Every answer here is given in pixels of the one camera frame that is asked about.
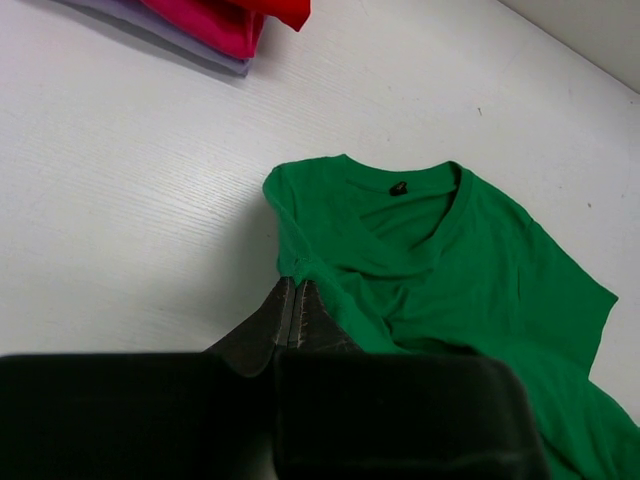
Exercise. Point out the lavender folded t-shirt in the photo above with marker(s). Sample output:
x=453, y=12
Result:
x=138, y=20

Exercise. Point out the pink folded t-shirt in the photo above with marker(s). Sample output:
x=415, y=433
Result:
x=228, y=28

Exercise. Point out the green t-shirt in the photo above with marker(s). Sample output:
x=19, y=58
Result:
x=440, y=261

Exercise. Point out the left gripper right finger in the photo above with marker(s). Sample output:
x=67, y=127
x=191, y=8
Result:
x=312, y=329

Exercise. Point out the red folded t-shirt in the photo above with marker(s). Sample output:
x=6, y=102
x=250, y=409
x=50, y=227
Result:
x=293, y=13

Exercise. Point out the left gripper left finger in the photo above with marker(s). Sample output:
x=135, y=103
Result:
x=248, y=349

